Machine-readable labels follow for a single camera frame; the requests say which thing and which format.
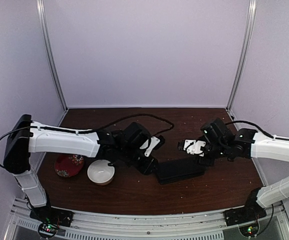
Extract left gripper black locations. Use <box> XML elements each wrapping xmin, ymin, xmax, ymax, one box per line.
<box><xmin>120</xmin><ymin>145</ymin><xmax>160</xmax><ymax>176</ymax></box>

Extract black zip tool case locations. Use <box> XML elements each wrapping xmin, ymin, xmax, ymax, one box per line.
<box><xmin>155</xmin><ymin>157</ymin><xmax>206</xmax><ymax>185</ymax></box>

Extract white ceramic bowl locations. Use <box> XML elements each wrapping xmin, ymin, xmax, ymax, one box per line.
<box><xmin>87</xmin><ymin>159</ymin><xmax>115</xmax><ymax>186</ymax></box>

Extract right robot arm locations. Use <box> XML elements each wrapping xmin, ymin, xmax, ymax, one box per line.
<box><xmin>186</xmin><ymin>118</ymin><xmax>289</xmax><ymax>221</ymax></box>

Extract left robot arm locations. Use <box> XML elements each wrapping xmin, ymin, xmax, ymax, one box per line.
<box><xmin>3</xmin><ymin>114</ymin><xmax>162</xmax><ymax>222</ymax></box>

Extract red floral plate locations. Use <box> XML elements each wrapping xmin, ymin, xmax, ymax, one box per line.
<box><xmin>54</xmin><ymin>154</ymin><xmax>85</xmax><ymax>178</ymax></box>

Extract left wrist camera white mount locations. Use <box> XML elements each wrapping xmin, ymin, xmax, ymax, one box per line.
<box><xmin>140</xmin><ymin>135</ymin><xmax>165</xmax><ymax>157</ymax></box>

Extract aluminium front rail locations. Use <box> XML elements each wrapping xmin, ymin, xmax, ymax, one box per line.
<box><xmin>2</xmin><ymin>198</ymin><xmax>289</xmax><ymax>240</ymax></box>

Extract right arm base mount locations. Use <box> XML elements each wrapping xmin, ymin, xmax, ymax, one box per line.
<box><xmin>223</xmin><ymin>194</ymin><xmax>267</xmax><ymax>238</ymax></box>

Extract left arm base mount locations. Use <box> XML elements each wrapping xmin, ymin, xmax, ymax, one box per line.
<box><xmin>28</xmin><ymin>201</ymin><xmax>74</xmax><ymax>240</ymax></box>

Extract right aluminium frame post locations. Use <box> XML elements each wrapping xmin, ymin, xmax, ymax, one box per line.
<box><xmin>226</xmin><ymin>0</ymin><xmax>257</xmax><ymax>112</ymax></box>

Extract aluminium frame post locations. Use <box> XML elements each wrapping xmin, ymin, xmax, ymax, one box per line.
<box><xmin>226</xmin><ymin>0</ymin><xmax>257</xmax><ymax>112</ymax></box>
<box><xmin>36</xmin><ymin>0</ymin><xmax>68</xmax><ymax>112</ymax></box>

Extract left aluminium frame post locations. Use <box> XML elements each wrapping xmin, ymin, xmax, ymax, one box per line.
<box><xmin>36</xmin><ymin>0</ymin><xmax>68</xmax><ymax>112</ymax></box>

